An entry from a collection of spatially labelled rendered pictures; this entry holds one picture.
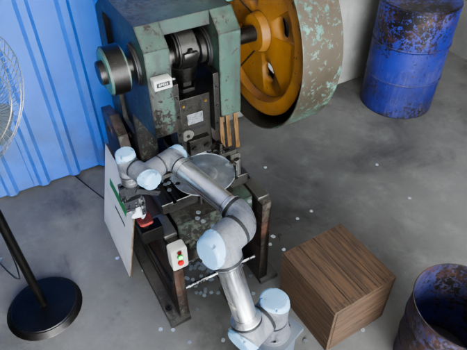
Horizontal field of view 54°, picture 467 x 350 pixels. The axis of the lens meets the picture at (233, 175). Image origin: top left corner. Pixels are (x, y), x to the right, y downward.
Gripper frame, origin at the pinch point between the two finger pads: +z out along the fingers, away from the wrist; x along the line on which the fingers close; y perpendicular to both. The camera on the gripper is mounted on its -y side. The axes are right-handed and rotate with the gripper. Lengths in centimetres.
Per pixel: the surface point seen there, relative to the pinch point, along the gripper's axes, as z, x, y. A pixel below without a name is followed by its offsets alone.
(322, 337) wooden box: 69, 55, -61
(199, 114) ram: -30.2, -14.3, -35.0
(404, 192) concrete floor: 78, -5, -177
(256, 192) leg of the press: 13, 0, -55
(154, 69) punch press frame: -58, -10, -17
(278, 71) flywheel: -43, -8, -70
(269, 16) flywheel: -64, -16, -70
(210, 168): -1.1, -11.2, -37.5
